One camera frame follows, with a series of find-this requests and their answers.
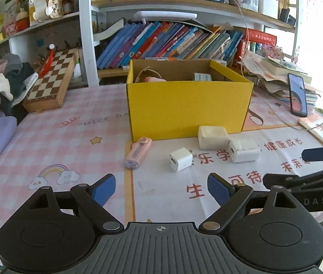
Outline small white charger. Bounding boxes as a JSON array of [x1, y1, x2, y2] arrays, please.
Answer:
[[169, 147, 193, 173]]

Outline white shelf unit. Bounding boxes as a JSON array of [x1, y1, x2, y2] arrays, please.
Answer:
[[0, 0, 299, 87]]

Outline small black box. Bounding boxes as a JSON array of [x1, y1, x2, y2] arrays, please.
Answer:
[[279, 7, 297, 27]]

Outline pink and white book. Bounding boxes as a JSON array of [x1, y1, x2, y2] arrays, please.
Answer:
[[298, 113, 323, 146]]

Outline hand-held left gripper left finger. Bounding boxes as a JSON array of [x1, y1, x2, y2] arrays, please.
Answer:
[[27, 174, 124, 234]]

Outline red tassel ornament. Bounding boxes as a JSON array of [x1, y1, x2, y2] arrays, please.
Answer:
[[37, 43, 57, 78]]

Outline pale green packet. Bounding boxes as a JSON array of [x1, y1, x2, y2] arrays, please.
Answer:
[[194, 72, 212, 82]]

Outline stack of papers and books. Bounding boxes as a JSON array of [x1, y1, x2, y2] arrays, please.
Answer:
[[240, 50, 322, 107]]

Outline white plush toy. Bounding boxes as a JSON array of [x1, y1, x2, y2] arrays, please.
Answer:
[[30, 0, 65, 22]]

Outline row of colourful books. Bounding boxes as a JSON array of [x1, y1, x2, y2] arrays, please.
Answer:
[[96, 20, 246, 70]]

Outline white charging cable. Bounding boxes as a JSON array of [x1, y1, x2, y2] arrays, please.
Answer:
[[224, 0, 251, 75]]

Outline white storage box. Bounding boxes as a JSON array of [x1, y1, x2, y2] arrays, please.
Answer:
[[258, 0, 279, 19]]

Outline wooden chess box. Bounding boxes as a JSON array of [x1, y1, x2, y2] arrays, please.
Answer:
[[22, 48, 80, 113]]

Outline pink handheld device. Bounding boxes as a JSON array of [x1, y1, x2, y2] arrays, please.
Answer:
[[124, 137, 152, 169]]

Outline pink object with beige strap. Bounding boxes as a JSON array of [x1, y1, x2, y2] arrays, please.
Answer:
[[135, 67, 168, 83]]

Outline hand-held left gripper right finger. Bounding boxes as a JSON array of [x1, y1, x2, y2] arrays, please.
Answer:
[[199, 173, 304, 234]]

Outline white mat with red print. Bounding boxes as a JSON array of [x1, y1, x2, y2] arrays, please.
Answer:
[[124, 125, 323, 224]]

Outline cream rectangular charger block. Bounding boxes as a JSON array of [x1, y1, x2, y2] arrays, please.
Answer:
[[197, 125, 230, 150]]

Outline dark clothes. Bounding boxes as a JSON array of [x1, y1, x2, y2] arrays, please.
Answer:
[[0, 53, 39, 120]]

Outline large white charger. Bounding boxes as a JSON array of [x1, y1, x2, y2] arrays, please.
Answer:
[[227, 138, 261, 163]]

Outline yellow cardboard box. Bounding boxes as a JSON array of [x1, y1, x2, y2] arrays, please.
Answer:
[[126, 59, 255, 142]]

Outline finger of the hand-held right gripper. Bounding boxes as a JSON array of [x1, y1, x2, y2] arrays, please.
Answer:
[[302, 143, 323, 163], [263, 165, 323, 191]]

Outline pink chequered tablecloth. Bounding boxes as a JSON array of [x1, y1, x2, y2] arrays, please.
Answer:
[[0, 83, 323, 266]]

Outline black upright smartphone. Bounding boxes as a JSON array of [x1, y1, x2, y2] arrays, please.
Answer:
[[287, 73, 308, 118]]

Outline red box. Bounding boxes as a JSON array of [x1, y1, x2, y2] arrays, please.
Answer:
[[248, 29, 278, 44]]

